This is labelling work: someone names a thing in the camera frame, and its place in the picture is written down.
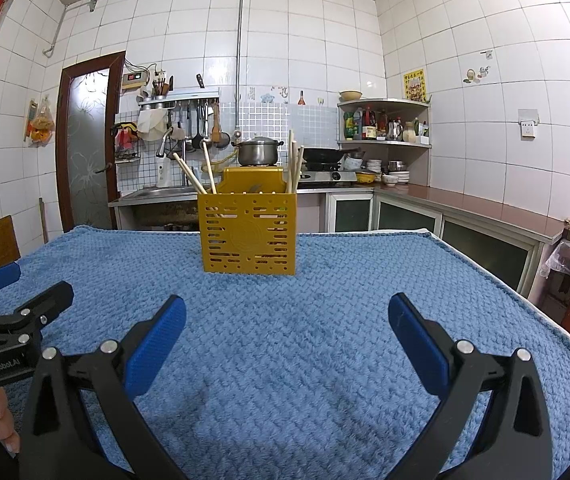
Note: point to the metal cup of utensils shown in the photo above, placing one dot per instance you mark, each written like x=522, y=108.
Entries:
x=160, y=91

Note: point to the fruit wall sticker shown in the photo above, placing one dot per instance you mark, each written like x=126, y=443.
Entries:
x=470, y=76

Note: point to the row of hanging kitchen utensils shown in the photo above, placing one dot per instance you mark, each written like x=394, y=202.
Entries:
x=197, y=130

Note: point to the beige bowl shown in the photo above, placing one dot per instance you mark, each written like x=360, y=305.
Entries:
x=350, y=96

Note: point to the metal wall utensil rack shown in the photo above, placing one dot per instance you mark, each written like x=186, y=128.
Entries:
x=185, y=94

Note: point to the grey wall pipe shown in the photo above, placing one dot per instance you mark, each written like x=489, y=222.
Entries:
x=238, y=50

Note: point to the yellow wall poster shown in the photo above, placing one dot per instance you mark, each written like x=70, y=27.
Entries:
x=414, y=85

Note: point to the steel gas stove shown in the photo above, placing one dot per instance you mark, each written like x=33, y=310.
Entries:
x=325, y=177

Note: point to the wooden stick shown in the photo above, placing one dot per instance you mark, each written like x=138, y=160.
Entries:
x=44, y=220

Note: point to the yellow bowl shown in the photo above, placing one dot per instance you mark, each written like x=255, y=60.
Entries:
x=365, y=177

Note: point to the white wall socket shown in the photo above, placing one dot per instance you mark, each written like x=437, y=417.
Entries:
x=528, y=125

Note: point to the black wok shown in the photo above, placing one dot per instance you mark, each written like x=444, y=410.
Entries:
x=322, y=155

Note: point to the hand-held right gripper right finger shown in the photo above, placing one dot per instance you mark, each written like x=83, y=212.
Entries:
x=417, y=342

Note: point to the brown framed glass door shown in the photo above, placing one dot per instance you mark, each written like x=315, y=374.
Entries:
x=87, y=150

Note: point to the white hanging cloth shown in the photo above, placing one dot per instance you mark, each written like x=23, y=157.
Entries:
x=151, y=125

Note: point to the stack of white bowls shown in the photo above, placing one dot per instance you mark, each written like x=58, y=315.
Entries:
x=397, y=176

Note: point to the row of condiment bottles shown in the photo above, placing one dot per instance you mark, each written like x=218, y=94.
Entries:
x=370, y=127

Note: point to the white plastic bottle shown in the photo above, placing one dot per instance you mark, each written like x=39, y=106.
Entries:
x=163, y=175

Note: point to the white corner shelf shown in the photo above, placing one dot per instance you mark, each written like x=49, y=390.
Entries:
x=390, y=144

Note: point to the hanging orange plastic bag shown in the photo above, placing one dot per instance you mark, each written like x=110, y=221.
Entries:
x=42, y=122

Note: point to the steel pot with lid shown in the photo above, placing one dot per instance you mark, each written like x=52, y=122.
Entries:
x=257, y=152

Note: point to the person's left hand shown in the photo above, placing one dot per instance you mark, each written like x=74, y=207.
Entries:
x=0, y=425

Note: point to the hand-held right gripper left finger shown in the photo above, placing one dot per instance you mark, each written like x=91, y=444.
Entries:
x=157, y=345

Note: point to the yellow perforated utensil holder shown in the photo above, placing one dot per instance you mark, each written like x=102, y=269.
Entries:
x=245, y=240

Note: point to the blue textured blanket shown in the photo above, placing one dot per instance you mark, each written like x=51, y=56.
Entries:
x=285, y=360

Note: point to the brown topped kitchen counter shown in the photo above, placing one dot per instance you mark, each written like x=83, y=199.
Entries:
x=465, y=205

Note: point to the metal faucet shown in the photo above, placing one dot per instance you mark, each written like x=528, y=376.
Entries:
x=161, y=144

